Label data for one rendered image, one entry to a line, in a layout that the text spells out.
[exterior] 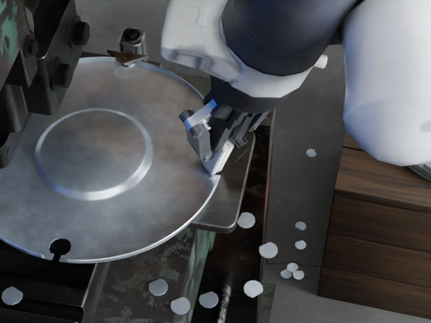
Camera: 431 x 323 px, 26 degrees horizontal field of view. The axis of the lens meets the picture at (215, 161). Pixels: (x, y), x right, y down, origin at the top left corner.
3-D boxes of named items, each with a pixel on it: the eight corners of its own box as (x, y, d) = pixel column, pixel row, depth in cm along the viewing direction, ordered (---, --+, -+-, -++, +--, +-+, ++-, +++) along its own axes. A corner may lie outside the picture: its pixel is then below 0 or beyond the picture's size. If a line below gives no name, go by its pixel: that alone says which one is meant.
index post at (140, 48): (150, 79, 121) (145, 25, 114) (144, 95, 120) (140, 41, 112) (129, 75, 122) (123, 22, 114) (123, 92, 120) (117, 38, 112)
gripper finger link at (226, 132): (253, 106, 86) (240, 113, 85) (226, 156, 96) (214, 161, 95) (229, 74, 86) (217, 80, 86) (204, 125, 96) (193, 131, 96)
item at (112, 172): (244, 79, 111) (244, 74, 111) (194, 285, 94) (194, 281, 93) (12, 46, 115) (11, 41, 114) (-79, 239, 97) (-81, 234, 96)
